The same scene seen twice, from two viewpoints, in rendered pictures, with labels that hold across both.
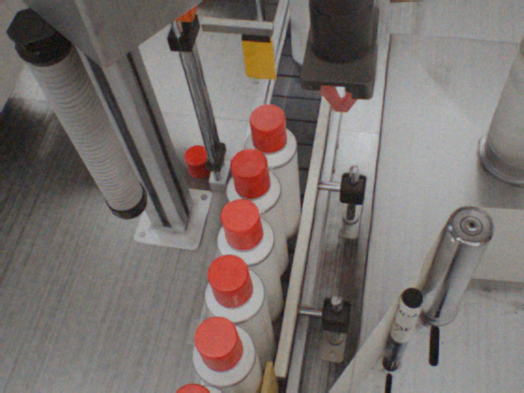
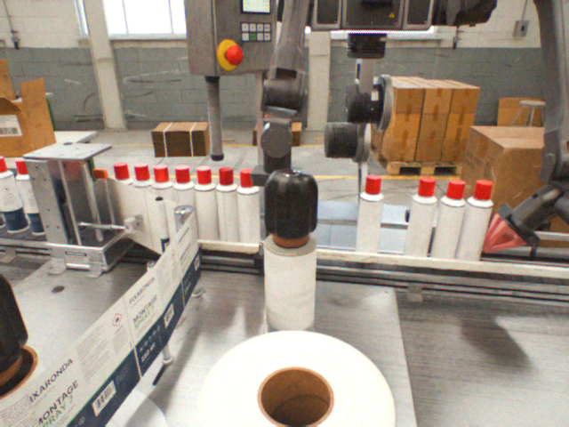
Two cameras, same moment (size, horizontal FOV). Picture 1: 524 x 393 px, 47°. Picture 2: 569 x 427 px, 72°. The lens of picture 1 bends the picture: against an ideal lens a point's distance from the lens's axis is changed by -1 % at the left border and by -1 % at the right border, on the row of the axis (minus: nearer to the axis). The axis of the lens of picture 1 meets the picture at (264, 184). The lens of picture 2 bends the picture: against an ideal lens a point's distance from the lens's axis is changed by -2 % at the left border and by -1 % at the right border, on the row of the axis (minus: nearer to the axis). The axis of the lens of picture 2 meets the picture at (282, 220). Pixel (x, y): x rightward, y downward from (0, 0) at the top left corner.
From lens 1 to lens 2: 0.92 m
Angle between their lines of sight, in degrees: 64
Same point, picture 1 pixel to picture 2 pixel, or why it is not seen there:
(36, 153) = not seen: hidden behind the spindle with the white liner
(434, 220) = (244, 294)
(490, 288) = (197, 310)
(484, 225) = (182, 212)
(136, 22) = (195, 66)
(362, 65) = (261, 173)
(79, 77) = (210, 91)
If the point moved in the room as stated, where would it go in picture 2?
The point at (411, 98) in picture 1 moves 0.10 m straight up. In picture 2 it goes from (335, 292) to (338, 250)
